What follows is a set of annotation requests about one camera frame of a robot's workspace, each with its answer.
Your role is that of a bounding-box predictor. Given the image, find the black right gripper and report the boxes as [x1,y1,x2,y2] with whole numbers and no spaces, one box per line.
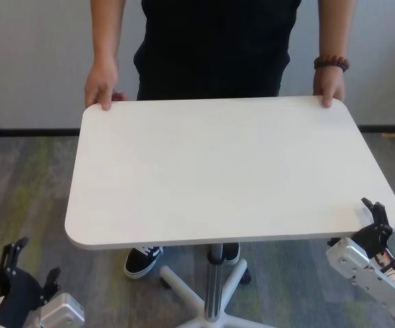
[351,197,394,256]

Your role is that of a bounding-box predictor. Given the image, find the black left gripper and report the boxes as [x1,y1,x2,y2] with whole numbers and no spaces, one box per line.
[0,237,62,327]

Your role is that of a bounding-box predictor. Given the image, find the white rolling pedestal table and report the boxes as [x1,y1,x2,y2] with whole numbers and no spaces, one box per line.
[64,95,395,328]

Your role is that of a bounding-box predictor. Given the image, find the person's right forearm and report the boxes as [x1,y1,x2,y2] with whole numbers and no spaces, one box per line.
[91,0,144,68]

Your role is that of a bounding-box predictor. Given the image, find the person's left forearm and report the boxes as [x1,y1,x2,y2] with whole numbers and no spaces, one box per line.
[288,0,351,59]

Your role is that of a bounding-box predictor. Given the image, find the person's left hand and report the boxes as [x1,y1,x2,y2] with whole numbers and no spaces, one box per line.
[312,68,347,109]

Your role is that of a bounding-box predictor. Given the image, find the person's right hand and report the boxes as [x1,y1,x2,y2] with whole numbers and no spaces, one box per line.
[84,61,130,111]

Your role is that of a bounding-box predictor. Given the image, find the black right sneaker white laces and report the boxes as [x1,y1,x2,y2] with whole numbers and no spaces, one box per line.
[124,245,166,281]

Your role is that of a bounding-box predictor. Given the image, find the black sneaker white laces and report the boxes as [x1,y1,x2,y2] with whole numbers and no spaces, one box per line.
[223,242,241,266]
[124,245,166,281]

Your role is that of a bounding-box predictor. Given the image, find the black left sneaker white laces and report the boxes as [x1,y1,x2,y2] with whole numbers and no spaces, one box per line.
[223,242,241,266]

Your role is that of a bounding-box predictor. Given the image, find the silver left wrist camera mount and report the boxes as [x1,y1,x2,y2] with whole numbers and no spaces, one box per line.
[25,292,86,328]

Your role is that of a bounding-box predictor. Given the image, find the brown wooden bead bracelet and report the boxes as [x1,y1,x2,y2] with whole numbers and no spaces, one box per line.
[313,55,351,71]

